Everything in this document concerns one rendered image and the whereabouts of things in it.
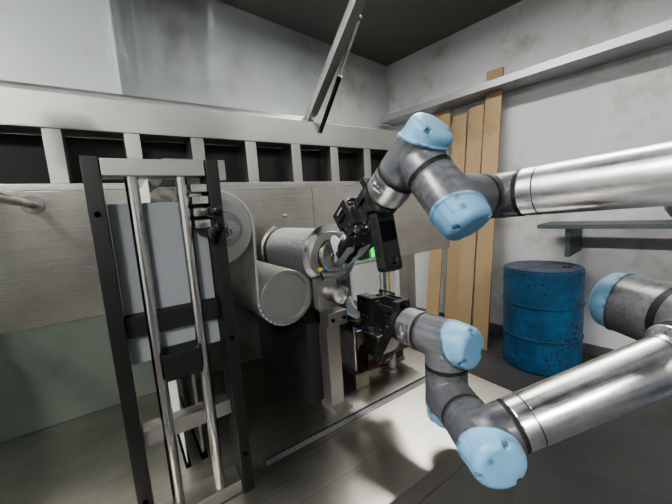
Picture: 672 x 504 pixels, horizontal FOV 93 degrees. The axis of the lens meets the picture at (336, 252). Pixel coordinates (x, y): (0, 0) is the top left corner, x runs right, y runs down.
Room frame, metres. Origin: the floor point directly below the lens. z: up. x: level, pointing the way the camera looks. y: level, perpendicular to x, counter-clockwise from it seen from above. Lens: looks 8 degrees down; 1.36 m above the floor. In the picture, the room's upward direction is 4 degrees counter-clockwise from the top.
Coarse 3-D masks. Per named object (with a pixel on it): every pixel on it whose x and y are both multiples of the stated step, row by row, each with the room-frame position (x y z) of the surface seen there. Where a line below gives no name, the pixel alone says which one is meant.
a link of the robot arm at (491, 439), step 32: (608, 352) 0.45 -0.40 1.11; (640, 352) 0.42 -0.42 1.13; (544, 384) 0.43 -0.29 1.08; (576, 384) 0.41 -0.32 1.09; (608, 384) 0.40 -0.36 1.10; (640, 384) 0.39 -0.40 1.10; (448, 416) 0.45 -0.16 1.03; (480, 416) 0.42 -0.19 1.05; (512, 416) 0.40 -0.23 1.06; (544, 416) 0.39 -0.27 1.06; (576, 416) 0.39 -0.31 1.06; (608, 416) 0.39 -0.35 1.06; (480, 448) 0.37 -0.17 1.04; (512, 448) 0.37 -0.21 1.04; (480, 480) 0.37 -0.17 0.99; (512, 480) 0.37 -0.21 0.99
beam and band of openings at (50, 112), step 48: (0, 96) 0.70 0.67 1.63; (48, 96) 0.74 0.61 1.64; (0, 144) 0.74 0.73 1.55; (48, 144) 0.73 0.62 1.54; (96, 144) 0.84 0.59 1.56; (144, 144) 0.90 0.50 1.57; (192, 144) 0.90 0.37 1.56; (240, 144) 1.02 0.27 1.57; (288, 144) 1.07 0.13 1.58; (336, 144) 1.17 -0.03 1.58; (384, 144) 1.29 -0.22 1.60
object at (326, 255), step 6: (330, 240) 0.72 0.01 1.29; (324, 246) 0.71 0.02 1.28; (330, 246) 0.71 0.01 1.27; (318, 252) 0.71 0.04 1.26; (324, 252) 0.70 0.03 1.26; (330, 252) 0.71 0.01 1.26; (318, 258) 0.71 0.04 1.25; (324, 258) 0.70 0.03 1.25; (330, 258) 0.72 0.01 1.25; (324, 264) 0.70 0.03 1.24; (330, 264) 0.71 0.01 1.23; (330, 270) 0.71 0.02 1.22; (336, 270) 0.72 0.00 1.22
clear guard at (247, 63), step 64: (0, 0) 0.63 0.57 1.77; (64, 0) 0.67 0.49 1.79; (128, 0) 0.71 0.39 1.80; (192, 0) 0.75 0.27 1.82; (256, 0) 0.80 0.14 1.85; (320, 0) 0.86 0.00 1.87; (0, 64) 0.70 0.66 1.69; (64, 64) 0.74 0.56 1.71; (128, 64) 0.79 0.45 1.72; (192, 64) 0.85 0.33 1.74; (256, 64) 0.92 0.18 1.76; (320, 64) 1.00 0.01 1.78
